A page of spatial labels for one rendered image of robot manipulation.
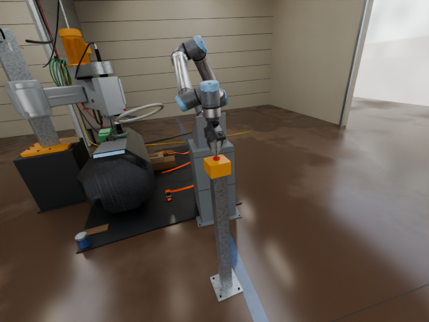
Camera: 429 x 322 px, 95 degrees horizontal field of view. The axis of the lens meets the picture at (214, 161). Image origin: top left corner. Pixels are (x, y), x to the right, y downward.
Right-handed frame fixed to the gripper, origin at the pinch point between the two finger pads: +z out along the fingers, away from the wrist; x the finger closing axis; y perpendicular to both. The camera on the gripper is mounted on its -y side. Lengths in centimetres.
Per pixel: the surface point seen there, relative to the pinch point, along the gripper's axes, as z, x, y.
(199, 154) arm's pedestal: 29, -8, 71
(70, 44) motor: -81, 98, 228
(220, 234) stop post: 54, 2, -4
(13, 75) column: -52, 155, 201
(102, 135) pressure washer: 61, 117, 335
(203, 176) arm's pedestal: 52, -10, 71
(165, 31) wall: -160, -86, 656
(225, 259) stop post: 77, 0, -4
